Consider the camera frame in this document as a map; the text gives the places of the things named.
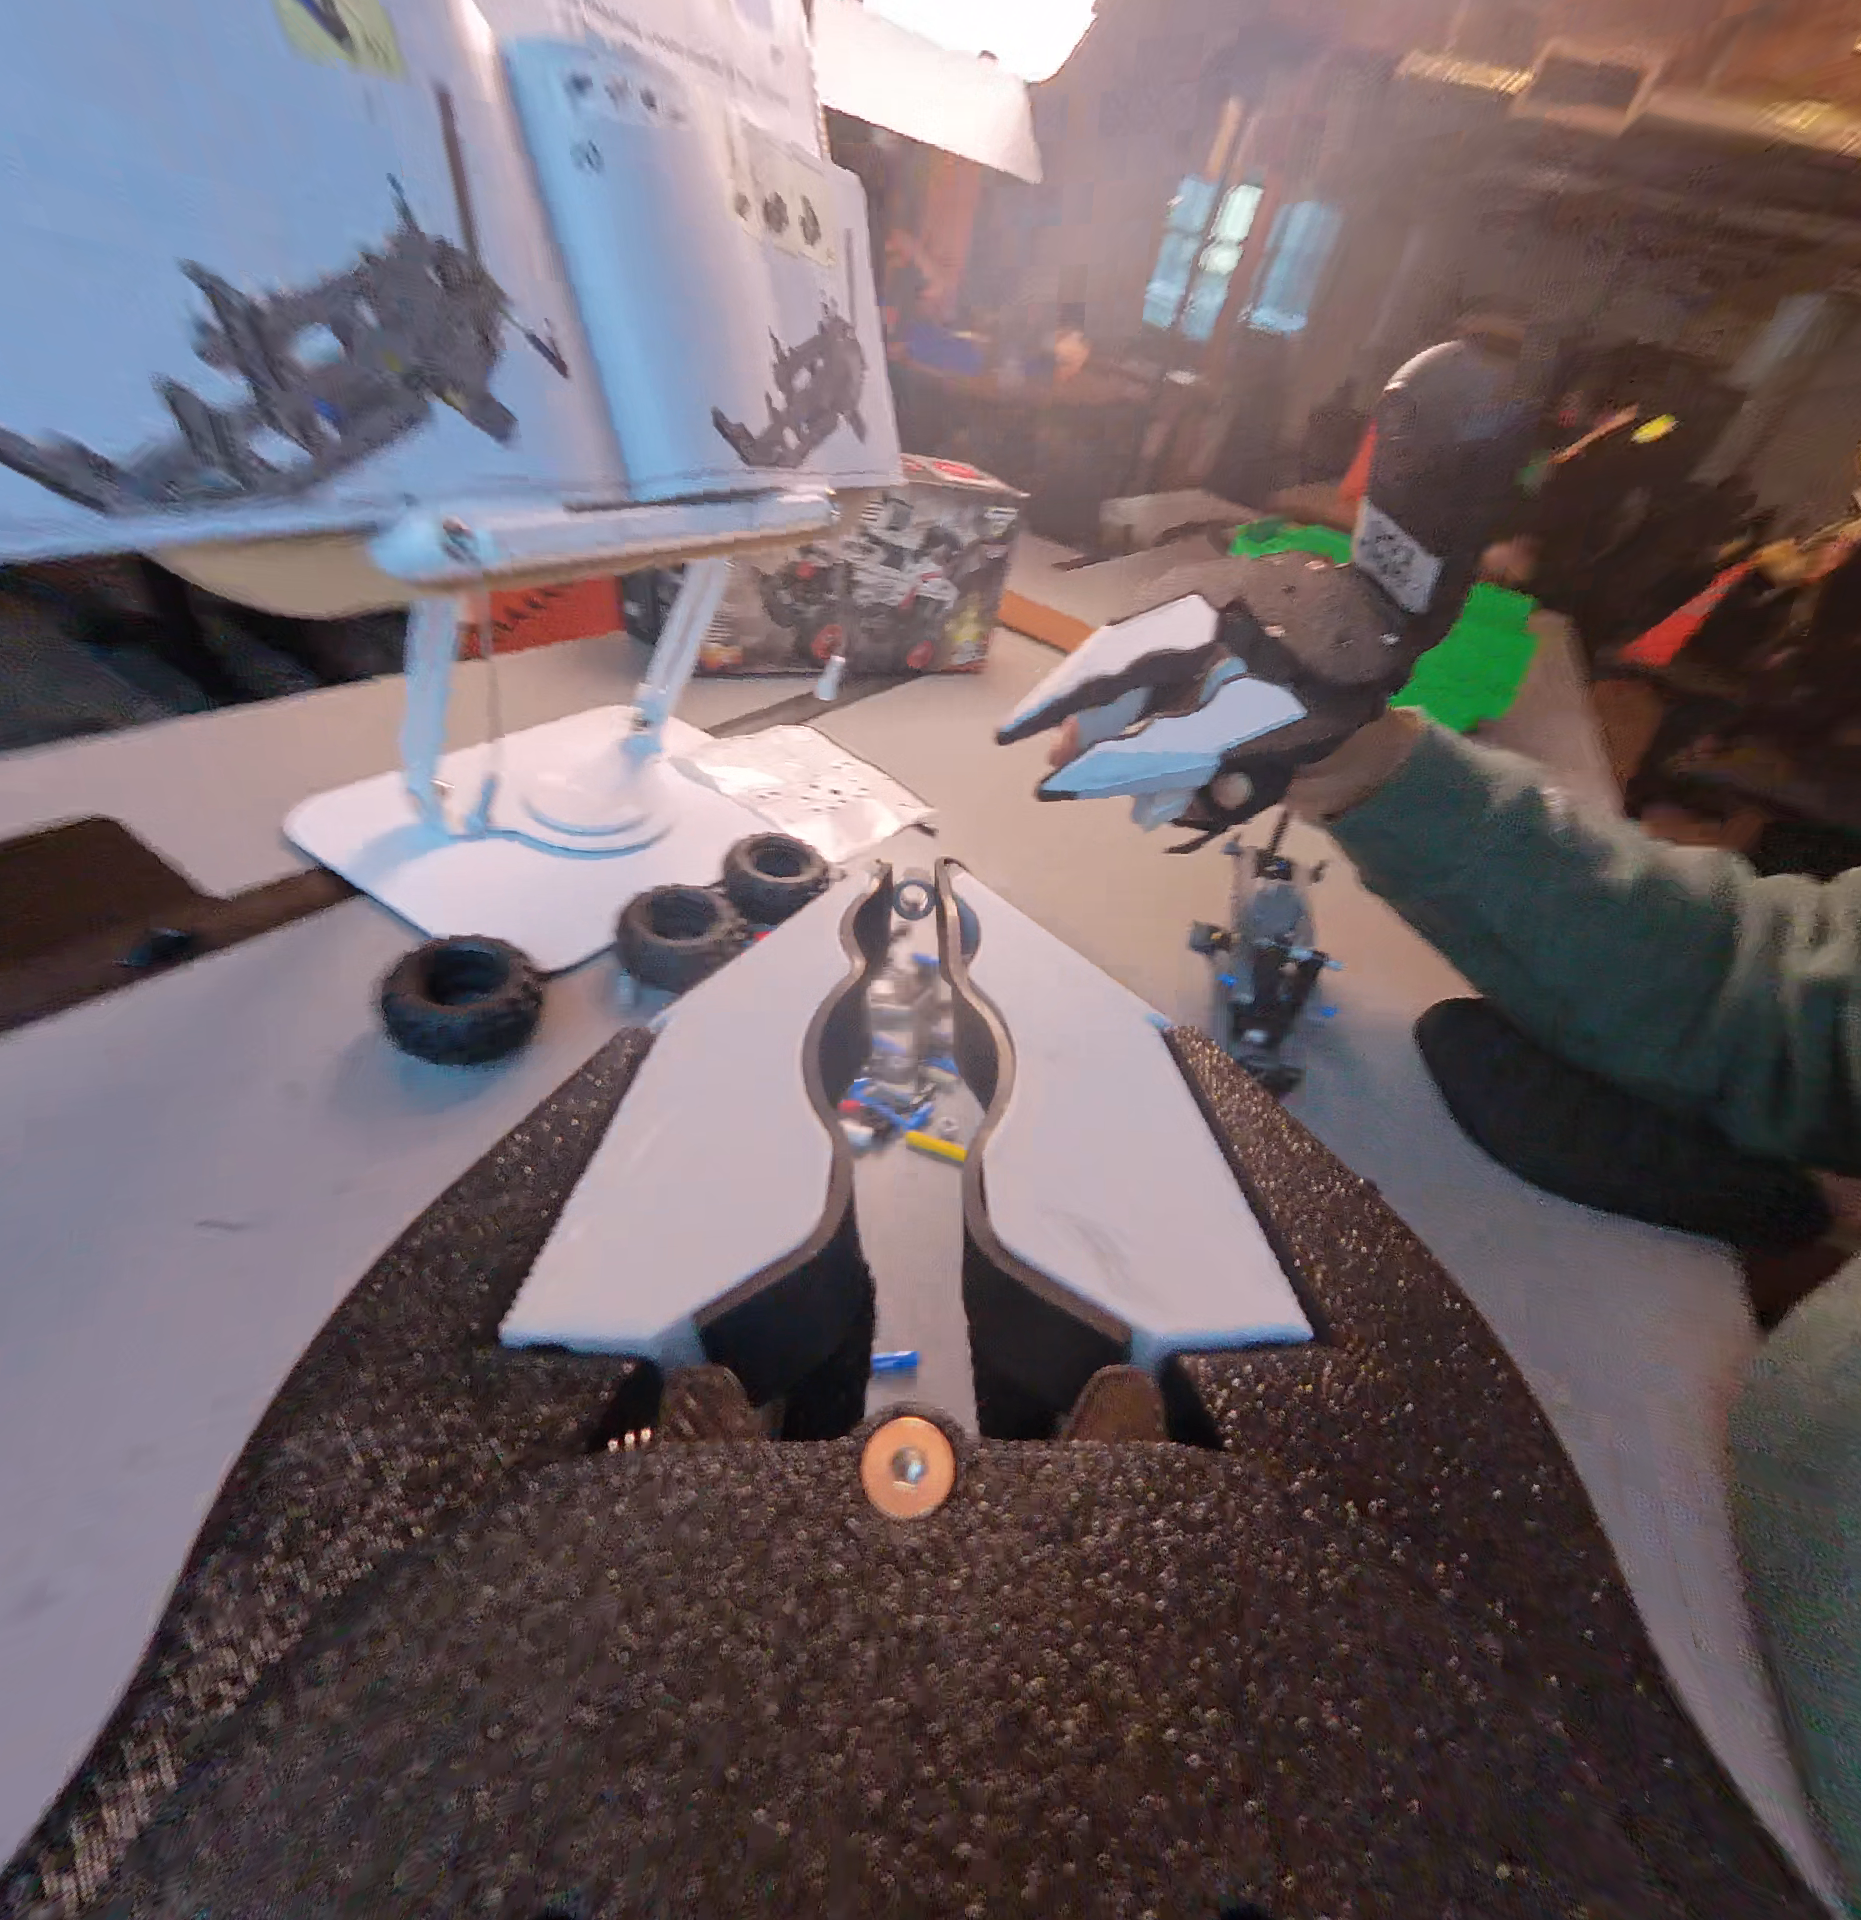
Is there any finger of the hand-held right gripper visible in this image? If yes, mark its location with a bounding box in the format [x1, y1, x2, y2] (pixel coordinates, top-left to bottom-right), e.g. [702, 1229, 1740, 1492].
[997, 594, 1226, 748]
[1037, 680, 1308, 803]

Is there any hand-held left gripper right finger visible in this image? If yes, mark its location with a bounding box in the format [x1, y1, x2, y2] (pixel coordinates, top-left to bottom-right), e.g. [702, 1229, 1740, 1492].
[939, 857, 1315, 1369]

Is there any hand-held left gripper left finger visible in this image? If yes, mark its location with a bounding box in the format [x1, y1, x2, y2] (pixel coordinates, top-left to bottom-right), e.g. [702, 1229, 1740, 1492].
[500, 864, 897, 1369]

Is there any grey black toy chassis assembly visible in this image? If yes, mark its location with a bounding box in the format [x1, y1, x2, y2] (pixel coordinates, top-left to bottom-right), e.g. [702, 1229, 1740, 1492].
[1187, 815, 1344, 1097]

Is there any pile of small toy parts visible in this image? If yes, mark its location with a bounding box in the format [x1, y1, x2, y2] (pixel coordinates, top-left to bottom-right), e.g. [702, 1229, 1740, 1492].
[841, 928, 969, 1164]

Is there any grey desk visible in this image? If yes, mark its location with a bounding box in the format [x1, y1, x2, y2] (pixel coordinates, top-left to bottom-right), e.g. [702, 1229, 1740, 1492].
[0, 532, 1849, 1920]

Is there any person's right hand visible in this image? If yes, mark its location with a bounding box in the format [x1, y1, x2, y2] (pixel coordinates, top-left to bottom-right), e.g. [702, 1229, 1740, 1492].
[1294, 709, 1434, 822]

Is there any small green bin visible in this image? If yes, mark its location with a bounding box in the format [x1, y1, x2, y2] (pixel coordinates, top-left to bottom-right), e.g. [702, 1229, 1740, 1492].
[1231, 517, 1539, 736]

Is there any black toy tyre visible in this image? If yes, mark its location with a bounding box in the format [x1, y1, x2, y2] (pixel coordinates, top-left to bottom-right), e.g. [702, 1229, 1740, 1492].
[383, 937, 547, 1065]
[720, 832, 840, 924]
[615, 884, 752, 996]

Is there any toy truck box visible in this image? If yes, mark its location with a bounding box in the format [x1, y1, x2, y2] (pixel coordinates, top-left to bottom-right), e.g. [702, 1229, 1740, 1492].
[615, 457, 1029, 676]

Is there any white sticker sheet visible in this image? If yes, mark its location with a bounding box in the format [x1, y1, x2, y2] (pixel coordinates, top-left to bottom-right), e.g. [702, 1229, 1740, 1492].
[676, 724, 939, 866]

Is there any metal book stand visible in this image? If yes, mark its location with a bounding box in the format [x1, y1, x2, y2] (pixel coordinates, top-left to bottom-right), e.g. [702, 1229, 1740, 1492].
[151, 486, 843, 972]

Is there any window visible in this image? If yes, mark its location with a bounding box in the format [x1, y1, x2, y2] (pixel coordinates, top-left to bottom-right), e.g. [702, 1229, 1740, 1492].
[1139, 172, 1344, 346]

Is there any black textured chair cushion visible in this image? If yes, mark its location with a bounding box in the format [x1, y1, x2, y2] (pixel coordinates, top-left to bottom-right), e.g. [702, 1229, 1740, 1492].
[1414, 998, 1833, 1253]

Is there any toy instruction booklet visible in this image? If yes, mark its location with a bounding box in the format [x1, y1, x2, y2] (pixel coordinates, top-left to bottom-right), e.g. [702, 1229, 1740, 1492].
[0, 0, 904, 563]

